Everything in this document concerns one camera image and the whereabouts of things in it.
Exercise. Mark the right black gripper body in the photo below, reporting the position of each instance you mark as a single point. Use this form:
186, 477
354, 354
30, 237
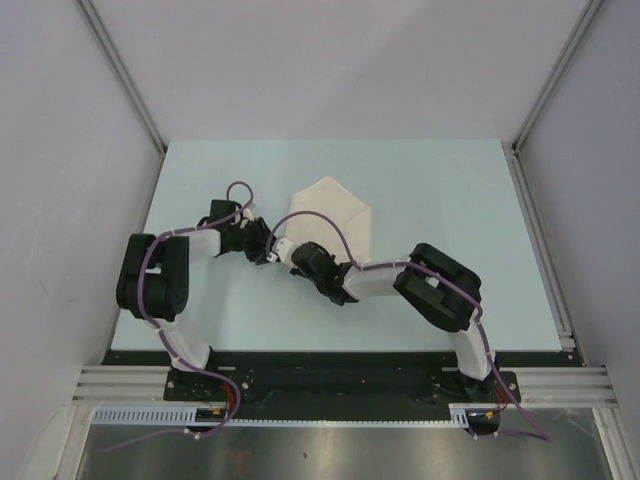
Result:
320, 284

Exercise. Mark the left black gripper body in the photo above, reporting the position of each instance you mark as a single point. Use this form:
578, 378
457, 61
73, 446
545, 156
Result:
252, 240

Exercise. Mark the white cloth napkin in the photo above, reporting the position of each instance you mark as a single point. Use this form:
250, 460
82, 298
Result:
351, 215

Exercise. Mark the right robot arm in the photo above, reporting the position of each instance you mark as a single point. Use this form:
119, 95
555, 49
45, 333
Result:
443, 291

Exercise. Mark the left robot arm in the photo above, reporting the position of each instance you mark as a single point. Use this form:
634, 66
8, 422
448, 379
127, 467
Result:
155, 282

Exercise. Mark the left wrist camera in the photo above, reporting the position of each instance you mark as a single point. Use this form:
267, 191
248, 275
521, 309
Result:
245, 217

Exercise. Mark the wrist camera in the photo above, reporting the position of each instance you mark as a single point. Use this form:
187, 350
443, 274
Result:
245, 217
281, 251

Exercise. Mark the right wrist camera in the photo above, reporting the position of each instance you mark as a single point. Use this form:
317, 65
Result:
281, 251

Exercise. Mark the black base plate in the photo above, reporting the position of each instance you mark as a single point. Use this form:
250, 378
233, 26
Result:
335, 387

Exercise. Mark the aluminium frame rail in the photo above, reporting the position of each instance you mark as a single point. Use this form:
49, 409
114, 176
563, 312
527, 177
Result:
121, 385

